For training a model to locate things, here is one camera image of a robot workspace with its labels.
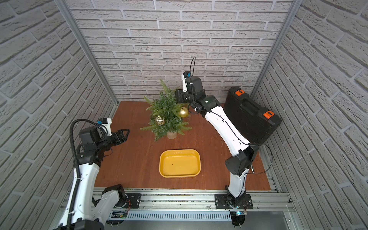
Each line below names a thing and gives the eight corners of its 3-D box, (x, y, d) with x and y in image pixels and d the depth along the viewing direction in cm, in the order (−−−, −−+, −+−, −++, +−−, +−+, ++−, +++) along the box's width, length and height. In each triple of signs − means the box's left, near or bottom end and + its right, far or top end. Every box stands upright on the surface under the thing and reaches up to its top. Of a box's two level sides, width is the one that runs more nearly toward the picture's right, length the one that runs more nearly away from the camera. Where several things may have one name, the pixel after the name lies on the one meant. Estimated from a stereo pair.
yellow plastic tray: (158, 179, 83) (156, 175, 78) (162, 152, 93) (160, 148, 88) (200, 179, 83) (201, 176, 78) (199, 153, 94) (200, 148, 89)
